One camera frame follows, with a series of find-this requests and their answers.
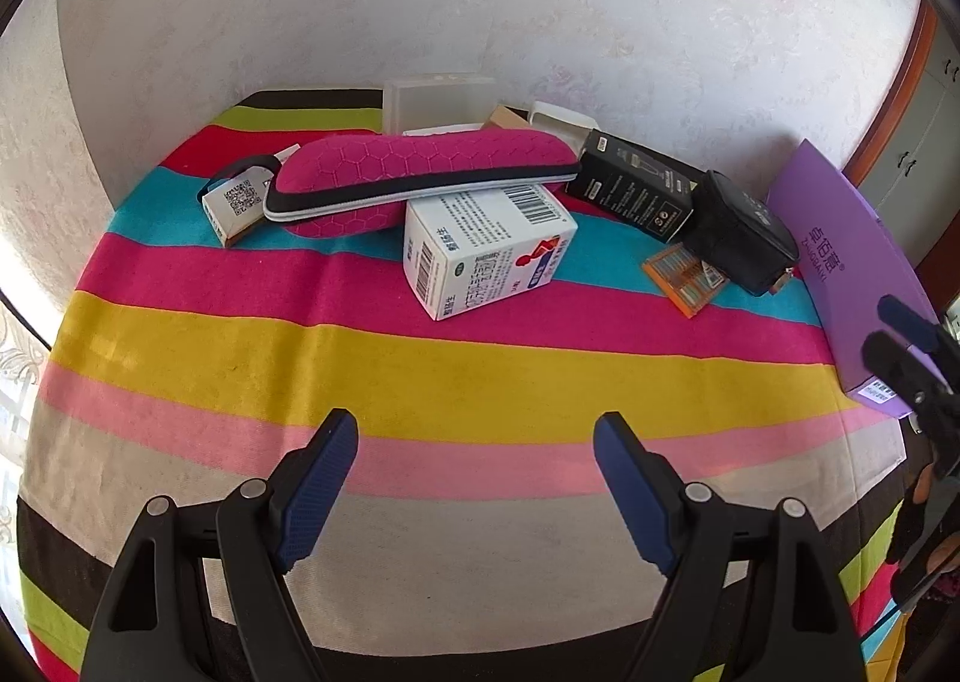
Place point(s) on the brown wooden frame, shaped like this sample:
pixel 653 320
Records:
pixel 900 89

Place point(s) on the black zip pouch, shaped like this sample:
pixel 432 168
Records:
pixel 735 224

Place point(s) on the small white labelled box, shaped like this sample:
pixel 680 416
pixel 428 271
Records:
pixel 236 202

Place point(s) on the white cabinet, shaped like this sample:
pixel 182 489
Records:
pixel 934 127

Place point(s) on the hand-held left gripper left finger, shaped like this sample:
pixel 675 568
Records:
pixel 315 494

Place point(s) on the window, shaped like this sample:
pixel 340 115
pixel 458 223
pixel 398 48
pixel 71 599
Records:
pixel 15 367

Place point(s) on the black product carton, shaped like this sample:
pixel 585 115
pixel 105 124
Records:
pixel 622 187

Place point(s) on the striped colourful tablecloth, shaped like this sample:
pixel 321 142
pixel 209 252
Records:
pixel 450 367

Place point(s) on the tan cardboard piece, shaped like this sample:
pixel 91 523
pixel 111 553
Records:
pixel 504 119

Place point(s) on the orange clear-lid pick box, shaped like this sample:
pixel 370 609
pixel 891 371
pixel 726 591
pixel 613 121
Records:
pixel 686 280

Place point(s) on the person's right hand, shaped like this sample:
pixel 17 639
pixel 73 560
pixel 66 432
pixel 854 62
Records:
pixel 924 483

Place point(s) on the magenta glasses case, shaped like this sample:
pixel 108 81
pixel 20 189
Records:
pixel 420 160

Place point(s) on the white medicine box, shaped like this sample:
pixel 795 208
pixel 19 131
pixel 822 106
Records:
pixel 465 254

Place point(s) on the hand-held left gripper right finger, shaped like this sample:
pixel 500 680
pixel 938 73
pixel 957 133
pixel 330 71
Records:
pixel 637 494

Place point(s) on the white plastic box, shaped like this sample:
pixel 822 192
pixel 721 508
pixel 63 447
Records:
pixel 559 123

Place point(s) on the purple cardboard box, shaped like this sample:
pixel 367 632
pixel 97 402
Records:
pixel 825 254

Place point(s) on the translucent plastic box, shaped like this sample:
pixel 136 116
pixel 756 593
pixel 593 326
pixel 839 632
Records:
pixel 435 100

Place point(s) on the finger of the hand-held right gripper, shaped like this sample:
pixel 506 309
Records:
pixel 907 322
pixel 892 359

